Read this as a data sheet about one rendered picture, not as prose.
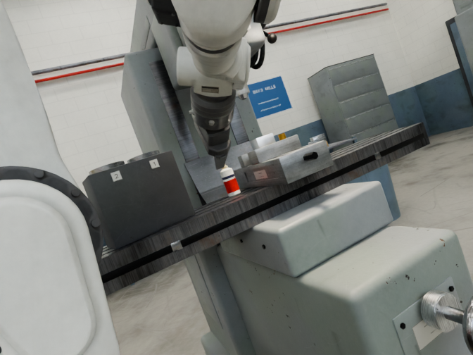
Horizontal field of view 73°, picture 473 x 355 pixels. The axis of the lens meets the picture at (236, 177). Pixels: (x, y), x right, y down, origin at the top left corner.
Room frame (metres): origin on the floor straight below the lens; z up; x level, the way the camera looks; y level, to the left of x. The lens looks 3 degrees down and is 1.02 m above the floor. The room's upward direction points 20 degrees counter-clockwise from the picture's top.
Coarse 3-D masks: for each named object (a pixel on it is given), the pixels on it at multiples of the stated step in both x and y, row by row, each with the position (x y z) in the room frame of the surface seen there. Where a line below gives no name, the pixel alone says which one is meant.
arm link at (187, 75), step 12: (180, 48) 0.55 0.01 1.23; (180, 60) 0.54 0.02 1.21; (192, 60) 0.54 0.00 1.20; (180, 72) 0.54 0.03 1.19; (192, 72) 0.54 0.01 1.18; (180, 84) 0.57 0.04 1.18; (192, 84) 0.56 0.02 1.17; (204, 84) 0.56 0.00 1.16; (216, 84) 0.56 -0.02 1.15; (228, 84) 0.56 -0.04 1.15; (192, 96) 0.61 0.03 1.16; (204, 96) 0.59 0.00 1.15; (216, 96) 0.59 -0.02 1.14; (228, 96) 0.61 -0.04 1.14; (204, 108) 0.60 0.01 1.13; (216, 108) 0.60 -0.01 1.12; (228, 108) 0.61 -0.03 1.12
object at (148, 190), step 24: (96, 168) 0.78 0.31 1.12; (120, 168) 0.78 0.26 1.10; (144, 168) 0.81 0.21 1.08; (168, 168) 0.85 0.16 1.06; (96, 192) 0.75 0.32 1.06; (120, 192) 0.77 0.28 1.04; (144, 192) 0.80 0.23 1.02; (168, 192) 0.83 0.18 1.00; (120, 216) 0.76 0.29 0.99; (144, 216) 0.79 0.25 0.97; (168, 216) 0.82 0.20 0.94; (120, 240) 0.75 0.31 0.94
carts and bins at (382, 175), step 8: (320, 136) 3.46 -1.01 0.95; (328, 144) 3.46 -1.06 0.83; (336, 144) 2.98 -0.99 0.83; (384, 168) 2.86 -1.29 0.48; (360, 176) 2.86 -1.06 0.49; (368, 176) 2.83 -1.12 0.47; (376, 176) 2.83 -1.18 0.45; (384, 176) 2.85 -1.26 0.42; (384, 184) 2.85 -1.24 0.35; (392, 184) 2.93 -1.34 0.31; (384, 192) 2.84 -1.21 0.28; (392, 192) 2.89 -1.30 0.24; (392, 200) 2.87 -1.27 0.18; (392, 208) 2.86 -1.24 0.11; (392, 216) 2.86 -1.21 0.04; (0, 352) 1.69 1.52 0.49
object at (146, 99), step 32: (128, 64) 1.27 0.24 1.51; (160, 64) 1.30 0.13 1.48; (128, 96) 1.49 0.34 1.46; (160, 96) 1.29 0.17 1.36; (160, 128) 1.27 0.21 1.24; (192, 128) 1.32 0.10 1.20; (256, 128) 1.42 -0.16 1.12; (192, 160) 1.29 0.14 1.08; (192, 192) 1.28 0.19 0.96; (192, 256) 1.40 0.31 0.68; (224, 288) 1.27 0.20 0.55; (224, 320) 1.27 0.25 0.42
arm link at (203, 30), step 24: (168, 0) 0.30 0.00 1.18; (192, 0) 0.30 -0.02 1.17; (216, 0) 0.30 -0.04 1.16; (240, 0) 0.30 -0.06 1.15; (168, 24) 0.34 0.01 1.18; (192, 24) 0.32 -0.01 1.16; (216, 24) 0.31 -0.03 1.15; (240, 24) 0.31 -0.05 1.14; (192, 48) 0.37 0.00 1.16; (216, 48) 0.36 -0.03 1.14; (216, 72) 0.46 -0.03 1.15
